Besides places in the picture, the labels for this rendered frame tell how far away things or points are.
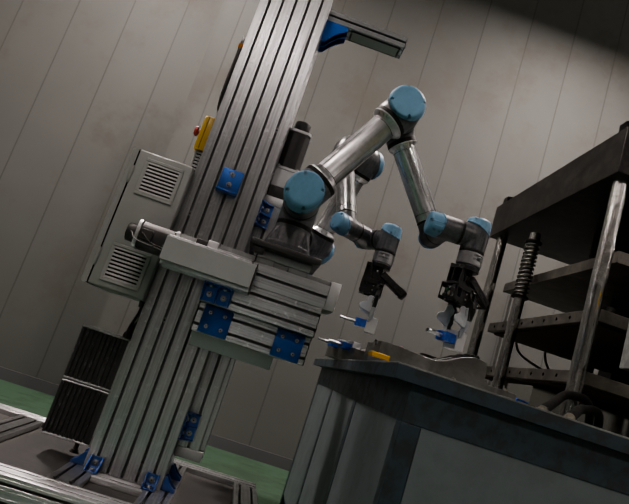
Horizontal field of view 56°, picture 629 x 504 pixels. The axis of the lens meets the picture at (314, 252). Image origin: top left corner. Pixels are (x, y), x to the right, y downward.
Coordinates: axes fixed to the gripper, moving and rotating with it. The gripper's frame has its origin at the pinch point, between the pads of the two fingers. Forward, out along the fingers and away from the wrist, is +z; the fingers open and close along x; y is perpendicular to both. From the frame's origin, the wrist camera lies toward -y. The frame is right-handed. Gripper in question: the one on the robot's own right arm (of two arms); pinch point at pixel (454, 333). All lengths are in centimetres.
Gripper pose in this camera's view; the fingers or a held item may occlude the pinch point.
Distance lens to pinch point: 181.1
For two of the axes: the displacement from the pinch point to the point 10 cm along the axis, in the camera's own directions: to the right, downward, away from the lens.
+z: -3.1, 9.3, -1.9
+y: -8.0, -3.6, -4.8
